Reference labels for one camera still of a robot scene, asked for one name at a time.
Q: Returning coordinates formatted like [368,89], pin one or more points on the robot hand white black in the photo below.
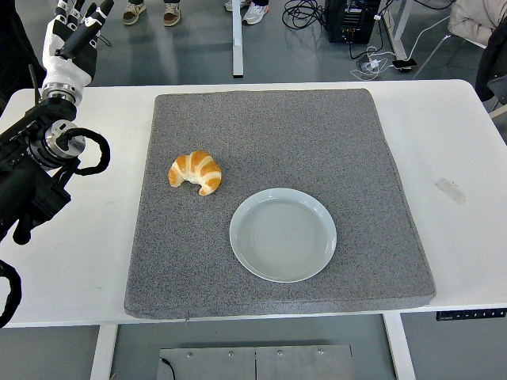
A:
[59,69]

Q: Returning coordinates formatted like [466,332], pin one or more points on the croissant bread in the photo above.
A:
[198,166]

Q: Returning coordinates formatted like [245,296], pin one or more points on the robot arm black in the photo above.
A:
[24,186]

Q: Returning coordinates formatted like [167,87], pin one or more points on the light grey round plate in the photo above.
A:
[283,237]

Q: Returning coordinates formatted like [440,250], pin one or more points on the grey metal plate with screws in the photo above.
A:
[277,364]

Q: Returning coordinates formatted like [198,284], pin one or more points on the person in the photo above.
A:
[16,39]

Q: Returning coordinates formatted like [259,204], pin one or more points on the person's brown shoe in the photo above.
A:
[172,15]
[134,14]

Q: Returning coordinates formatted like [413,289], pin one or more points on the white background table leg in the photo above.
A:
[237,39]

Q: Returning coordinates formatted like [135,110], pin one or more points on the person's white sneaker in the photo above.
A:
[254,15]
[231,4]

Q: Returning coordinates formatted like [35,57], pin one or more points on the grey speckled mat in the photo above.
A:
[277,138]

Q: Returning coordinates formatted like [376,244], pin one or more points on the black computer case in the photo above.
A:
[352,20]

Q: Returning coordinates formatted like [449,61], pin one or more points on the white desk leg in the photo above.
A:
[397,35]

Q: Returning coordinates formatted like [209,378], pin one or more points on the black smartphone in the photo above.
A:
[404,64]

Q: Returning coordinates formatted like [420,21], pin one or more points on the clear tape strip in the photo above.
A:
[449,191]

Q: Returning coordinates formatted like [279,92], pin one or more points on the beige jacket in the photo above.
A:
[471,16]

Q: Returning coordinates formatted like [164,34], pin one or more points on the black jacket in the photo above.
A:
[491,59]

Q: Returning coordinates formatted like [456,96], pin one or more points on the black table control panel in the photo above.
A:
[471,314]

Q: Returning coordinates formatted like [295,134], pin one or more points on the white chair frame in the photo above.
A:
[433,55]

